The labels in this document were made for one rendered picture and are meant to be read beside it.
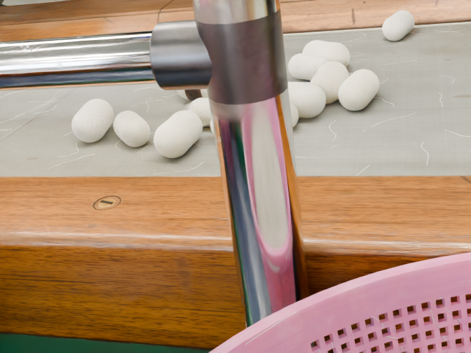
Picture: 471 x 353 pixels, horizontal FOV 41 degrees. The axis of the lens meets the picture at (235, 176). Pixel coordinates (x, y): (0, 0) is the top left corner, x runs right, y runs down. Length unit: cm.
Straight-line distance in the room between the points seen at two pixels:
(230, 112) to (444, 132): 20
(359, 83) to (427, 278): 20
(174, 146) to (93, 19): 32
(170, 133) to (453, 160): 15
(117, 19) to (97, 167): 29
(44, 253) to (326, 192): 12
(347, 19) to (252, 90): 40
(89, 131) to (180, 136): 7
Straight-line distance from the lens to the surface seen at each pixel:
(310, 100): 37
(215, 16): 16
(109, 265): 25
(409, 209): 24
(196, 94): 42
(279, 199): 18
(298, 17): 57
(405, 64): 46
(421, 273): 20
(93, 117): 39
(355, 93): 38
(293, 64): 44
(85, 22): 65
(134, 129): 37
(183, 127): 35
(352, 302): 19
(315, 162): 33
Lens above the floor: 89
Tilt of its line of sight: 27 degrees down
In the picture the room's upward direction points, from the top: 9 degrees counter-clockwise
